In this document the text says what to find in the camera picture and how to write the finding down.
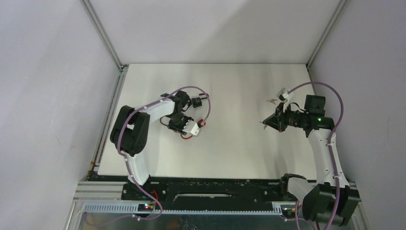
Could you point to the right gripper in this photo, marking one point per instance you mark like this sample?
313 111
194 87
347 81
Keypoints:
277 120

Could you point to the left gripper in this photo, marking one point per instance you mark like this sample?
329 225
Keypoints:
181 128

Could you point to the red cable lock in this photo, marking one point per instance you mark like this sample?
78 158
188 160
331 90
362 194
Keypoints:
186 136

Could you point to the black padlock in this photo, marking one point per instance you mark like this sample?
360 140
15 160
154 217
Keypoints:
196 102

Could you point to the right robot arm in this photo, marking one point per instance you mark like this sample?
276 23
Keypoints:
331 201

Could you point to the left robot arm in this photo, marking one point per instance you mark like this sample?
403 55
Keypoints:
131 127

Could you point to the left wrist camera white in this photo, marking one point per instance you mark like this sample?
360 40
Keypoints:
192 128

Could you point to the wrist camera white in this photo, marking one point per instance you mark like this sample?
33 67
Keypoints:
285 96
192 128

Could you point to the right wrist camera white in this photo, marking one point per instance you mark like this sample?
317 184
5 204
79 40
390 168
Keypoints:
285 96

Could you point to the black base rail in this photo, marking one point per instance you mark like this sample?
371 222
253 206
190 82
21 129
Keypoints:
205 194

